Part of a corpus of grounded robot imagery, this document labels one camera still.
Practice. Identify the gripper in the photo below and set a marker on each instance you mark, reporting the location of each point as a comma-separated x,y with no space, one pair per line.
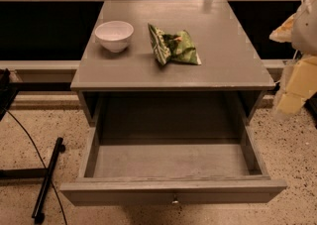
305,31

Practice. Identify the grey top drawer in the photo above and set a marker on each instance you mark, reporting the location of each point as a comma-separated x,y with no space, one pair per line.
171,148

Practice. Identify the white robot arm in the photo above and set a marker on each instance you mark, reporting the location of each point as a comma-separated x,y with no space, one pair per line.
306,7

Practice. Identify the grey wooden drawer cabinet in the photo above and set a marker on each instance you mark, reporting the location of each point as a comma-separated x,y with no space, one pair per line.
229,60

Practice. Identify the green chip bag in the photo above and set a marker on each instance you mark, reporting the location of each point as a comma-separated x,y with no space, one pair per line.
168,47

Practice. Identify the white ceramic bowl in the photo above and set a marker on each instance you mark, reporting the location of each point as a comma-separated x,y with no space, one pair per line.
114,36

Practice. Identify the black metal stand base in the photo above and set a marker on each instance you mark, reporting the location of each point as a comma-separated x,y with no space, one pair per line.
46,174

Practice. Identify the black equipment at left edge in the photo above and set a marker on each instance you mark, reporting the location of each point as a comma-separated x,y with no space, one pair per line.
7,92

